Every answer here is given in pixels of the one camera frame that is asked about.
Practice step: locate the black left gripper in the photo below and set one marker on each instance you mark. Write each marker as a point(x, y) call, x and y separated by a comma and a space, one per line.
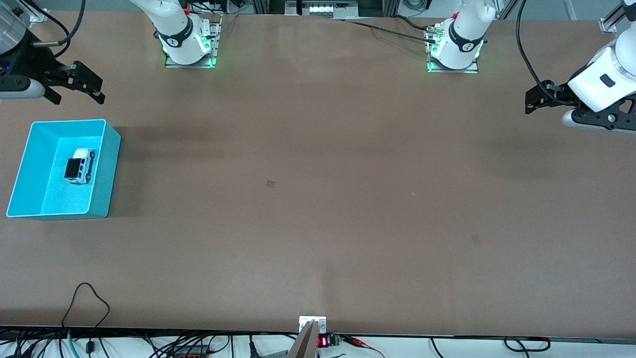
point(557, 95)

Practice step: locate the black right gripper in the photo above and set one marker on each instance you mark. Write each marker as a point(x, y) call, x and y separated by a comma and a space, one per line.
point(31, 66)

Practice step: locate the white jeep toy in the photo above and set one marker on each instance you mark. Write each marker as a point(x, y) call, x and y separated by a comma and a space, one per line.
point(79, 166)

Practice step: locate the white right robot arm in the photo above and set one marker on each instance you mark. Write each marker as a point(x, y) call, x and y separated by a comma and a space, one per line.
point(181, 44)

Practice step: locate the aluminium corner profile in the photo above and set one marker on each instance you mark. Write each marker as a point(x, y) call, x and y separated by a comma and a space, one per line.
point(40, 16)
point(607, 25)

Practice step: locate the turquoise plastic bin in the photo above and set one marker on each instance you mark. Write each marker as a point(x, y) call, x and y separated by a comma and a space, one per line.
point(104, 189)

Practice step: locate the lit control box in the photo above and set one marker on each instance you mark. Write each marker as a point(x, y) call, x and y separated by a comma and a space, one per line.
point(323, 9)

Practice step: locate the black power strip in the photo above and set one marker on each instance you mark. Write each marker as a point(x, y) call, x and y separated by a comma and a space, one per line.
point(189, 354)

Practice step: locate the red alligator clip lead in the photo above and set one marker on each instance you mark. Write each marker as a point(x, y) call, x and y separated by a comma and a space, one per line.
point(357, 341)

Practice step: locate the red digit display module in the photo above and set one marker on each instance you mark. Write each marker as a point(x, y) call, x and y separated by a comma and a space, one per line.
point(323, 341)

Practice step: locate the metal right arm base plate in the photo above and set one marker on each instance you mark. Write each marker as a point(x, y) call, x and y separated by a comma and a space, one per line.
point(216, 30)

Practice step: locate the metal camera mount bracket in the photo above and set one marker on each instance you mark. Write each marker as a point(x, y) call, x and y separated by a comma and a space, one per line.
point(304, 348)

